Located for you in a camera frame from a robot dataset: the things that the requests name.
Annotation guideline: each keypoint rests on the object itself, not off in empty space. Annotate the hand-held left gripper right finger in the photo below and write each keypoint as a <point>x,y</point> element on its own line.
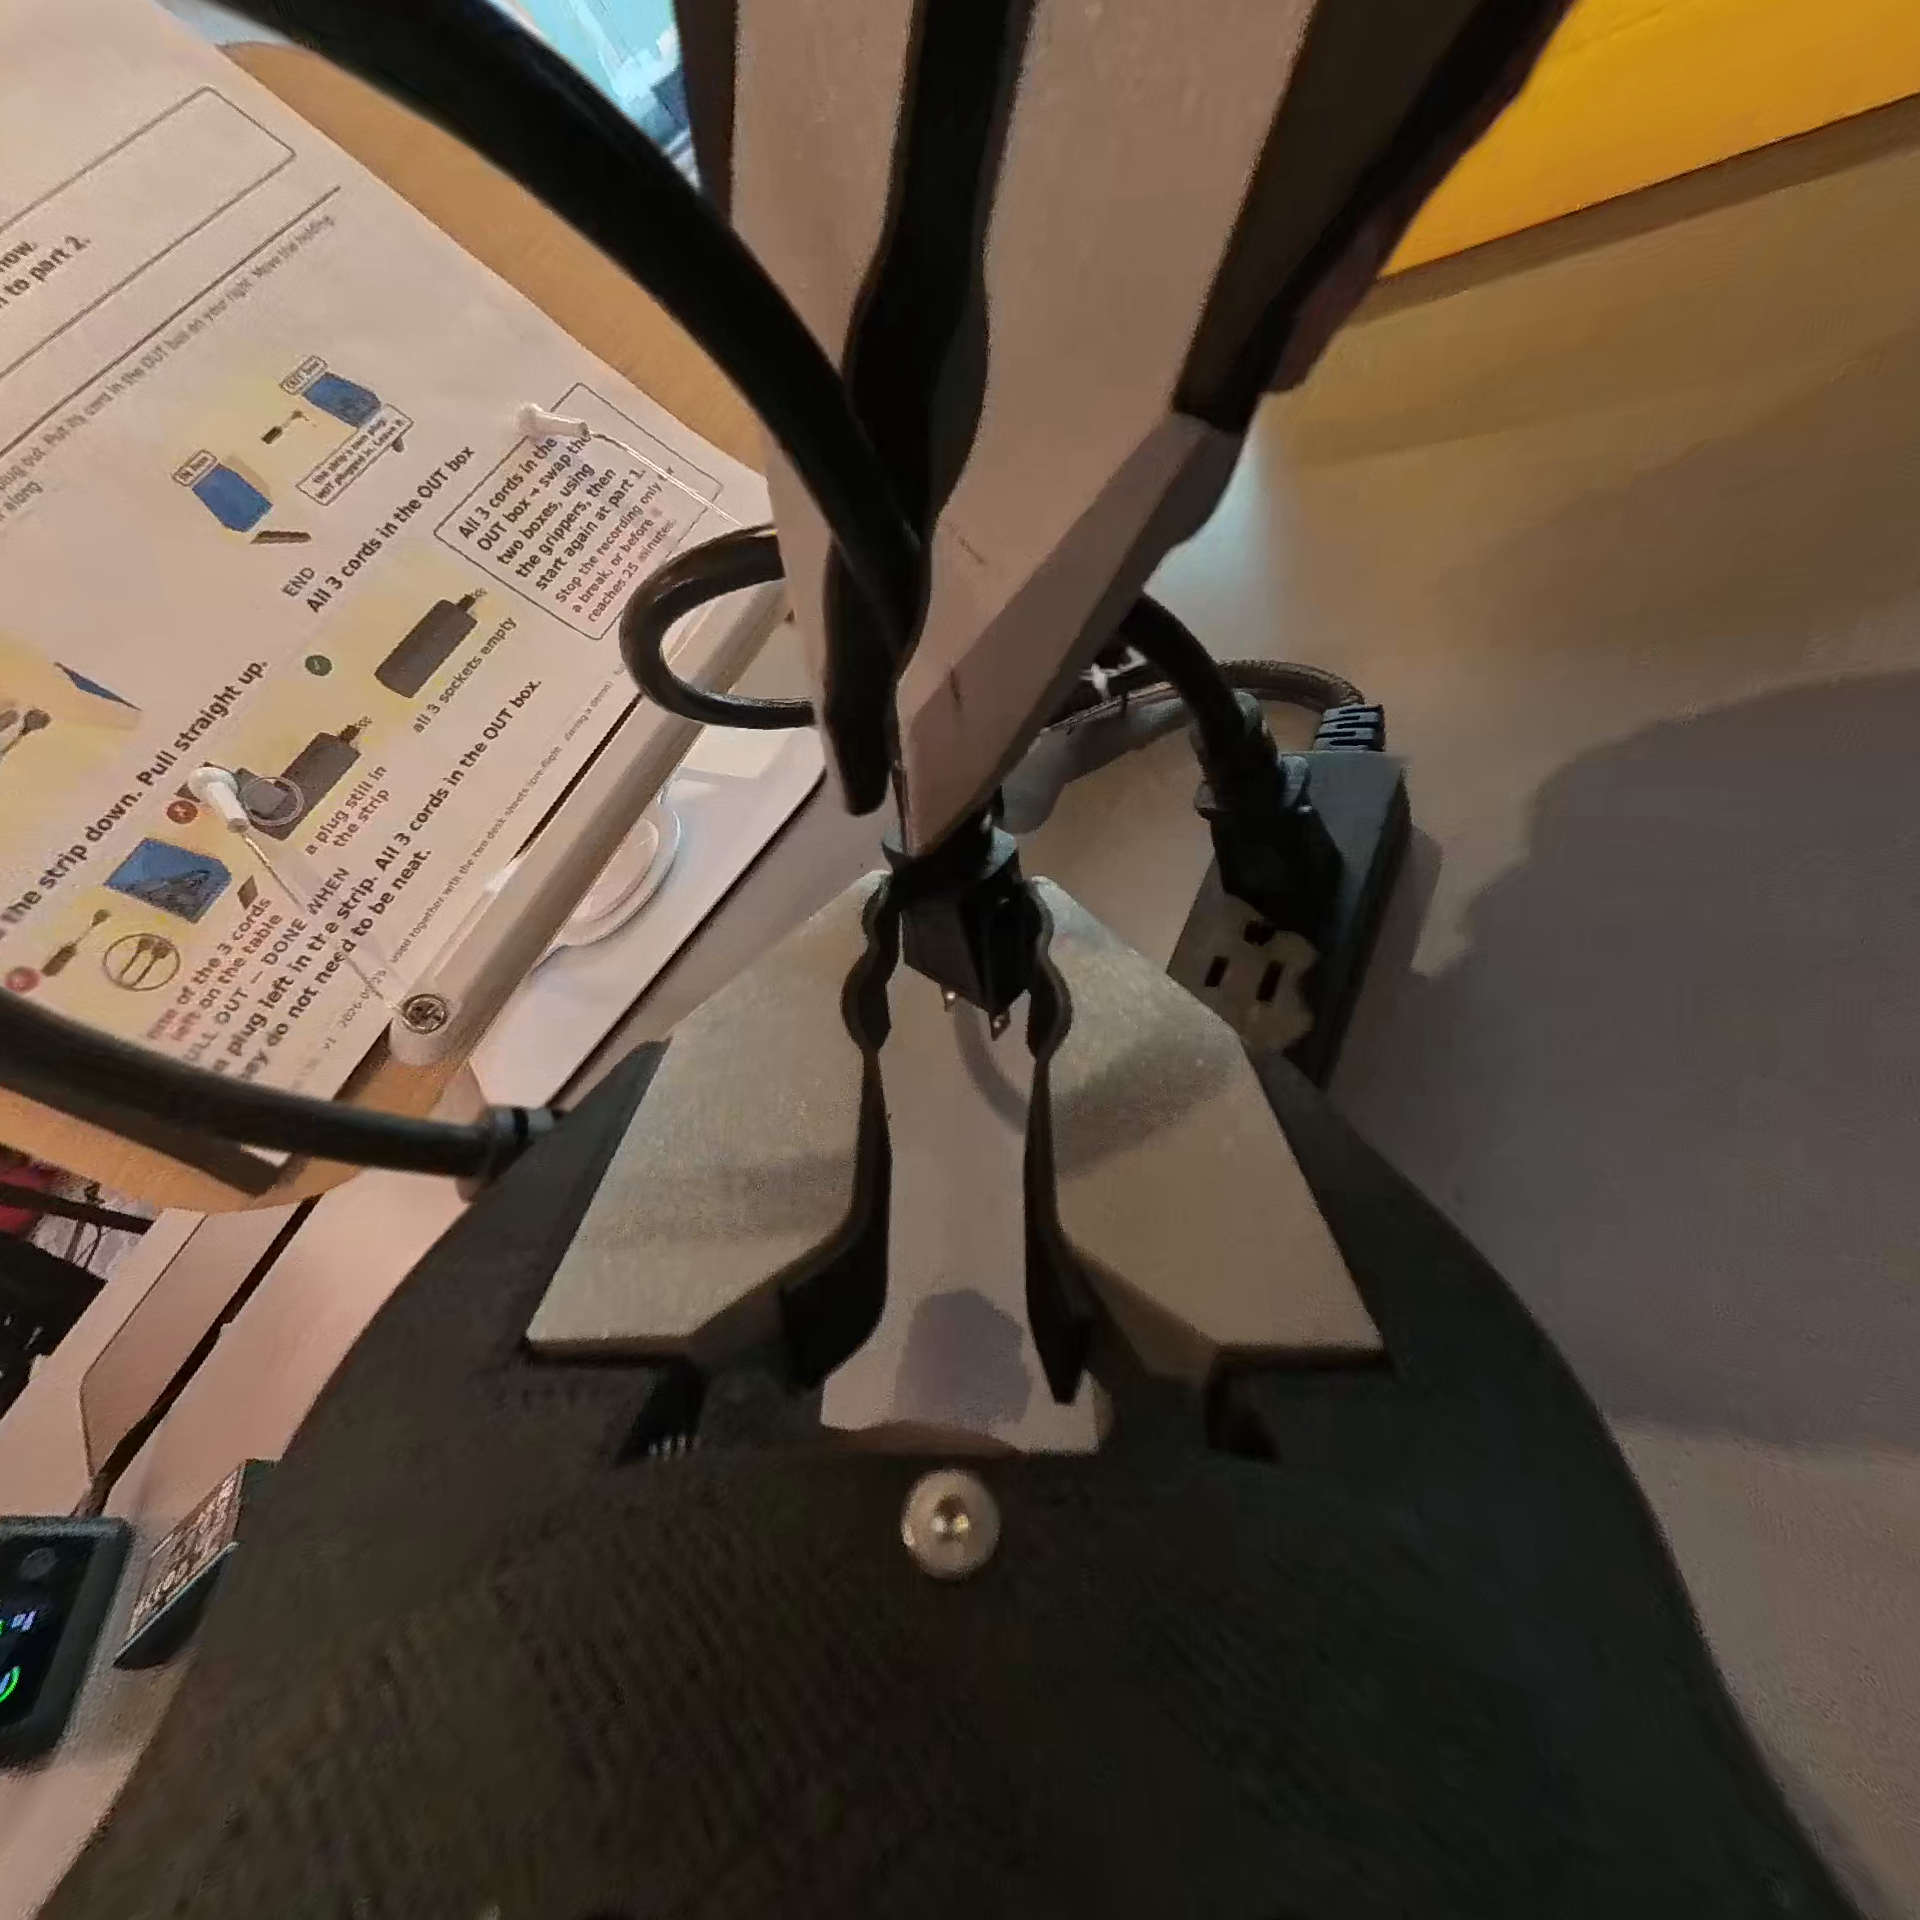
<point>1185,1184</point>

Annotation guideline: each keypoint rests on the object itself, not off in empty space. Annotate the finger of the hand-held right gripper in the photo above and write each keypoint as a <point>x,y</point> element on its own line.
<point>1110,225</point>
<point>810,181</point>

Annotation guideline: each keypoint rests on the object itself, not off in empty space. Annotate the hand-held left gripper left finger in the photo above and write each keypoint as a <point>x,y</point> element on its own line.
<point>720,1184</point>

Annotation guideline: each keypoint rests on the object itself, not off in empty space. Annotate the black power strip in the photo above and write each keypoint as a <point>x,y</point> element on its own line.
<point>1276,974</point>

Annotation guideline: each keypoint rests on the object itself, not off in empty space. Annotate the yellow box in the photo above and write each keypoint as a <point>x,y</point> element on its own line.
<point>1723,107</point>

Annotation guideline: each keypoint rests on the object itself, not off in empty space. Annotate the printed instruction sheet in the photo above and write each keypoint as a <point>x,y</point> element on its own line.
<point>299,375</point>

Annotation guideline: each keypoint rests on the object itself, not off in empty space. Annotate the small black device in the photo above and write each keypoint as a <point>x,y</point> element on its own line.
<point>180,1568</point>

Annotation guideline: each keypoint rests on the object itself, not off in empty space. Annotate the black device with screen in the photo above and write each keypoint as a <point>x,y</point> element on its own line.
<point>54,1635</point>

